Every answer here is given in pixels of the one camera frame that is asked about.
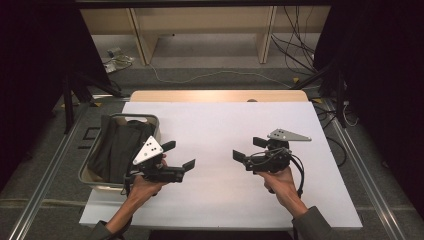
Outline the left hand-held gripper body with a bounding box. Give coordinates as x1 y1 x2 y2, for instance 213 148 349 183
128 135 185 183

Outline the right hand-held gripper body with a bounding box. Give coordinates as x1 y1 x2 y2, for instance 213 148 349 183
243 128 313 174

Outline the dark grey garment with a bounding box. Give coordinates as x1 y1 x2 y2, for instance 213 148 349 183
87 114 157 184

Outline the beige plastic basket grey rim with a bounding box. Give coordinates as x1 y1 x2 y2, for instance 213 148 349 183
78 113 162 193

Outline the person's right hand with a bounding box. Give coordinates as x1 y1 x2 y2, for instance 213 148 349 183
258 169 303 209

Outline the person's left hand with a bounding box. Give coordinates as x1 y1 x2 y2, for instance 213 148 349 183
128 159 169 203

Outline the white table cover board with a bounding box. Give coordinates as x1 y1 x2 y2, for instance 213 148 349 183
79 101 364 231

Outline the black metal stand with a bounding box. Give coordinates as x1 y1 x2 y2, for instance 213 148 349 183
61 71 126 135
291 58 349 128

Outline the light wooden shelf unit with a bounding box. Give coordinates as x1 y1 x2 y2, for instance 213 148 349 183
79 5 332 66

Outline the black curtain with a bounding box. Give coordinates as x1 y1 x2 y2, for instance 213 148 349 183
313 0 424 214
0 0 113 193

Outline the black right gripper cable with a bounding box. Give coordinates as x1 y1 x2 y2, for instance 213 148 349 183
289 153 306 198

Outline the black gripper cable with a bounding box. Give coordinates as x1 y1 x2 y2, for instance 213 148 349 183
289 153 306 198
122 164 135 197

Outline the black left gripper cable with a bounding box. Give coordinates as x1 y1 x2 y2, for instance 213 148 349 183
122 164 135 197

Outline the black floor cable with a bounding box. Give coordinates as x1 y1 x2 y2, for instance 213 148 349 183
313 103 348 168

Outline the aluminium floor rail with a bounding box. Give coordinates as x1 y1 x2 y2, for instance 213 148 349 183
322 99 408 240
7 102 93 240

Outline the bundle of black cables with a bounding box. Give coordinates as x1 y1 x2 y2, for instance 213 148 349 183
270 5 318 77

